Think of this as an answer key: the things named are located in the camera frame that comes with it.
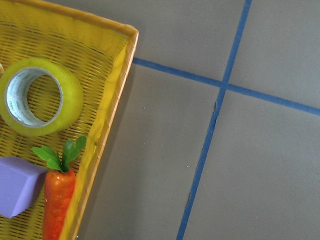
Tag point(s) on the yellow-green packing tape roll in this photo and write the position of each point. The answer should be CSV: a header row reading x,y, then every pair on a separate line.
x,y
15,83

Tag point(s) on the yellow woven plastic basket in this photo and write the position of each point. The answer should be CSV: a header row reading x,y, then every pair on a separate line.
x,y
99,52

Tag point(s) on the orange toy carrot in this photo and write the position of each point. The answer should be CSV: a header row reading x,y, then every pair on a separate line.
x,y
59,184

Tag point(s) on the purple foam block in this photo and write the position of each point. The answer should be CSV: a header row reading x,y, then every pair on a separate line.
x,y
20,185

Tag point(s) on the toy croissant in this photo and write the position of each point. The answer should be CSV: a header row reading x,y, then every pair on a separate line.
x,y
1,69

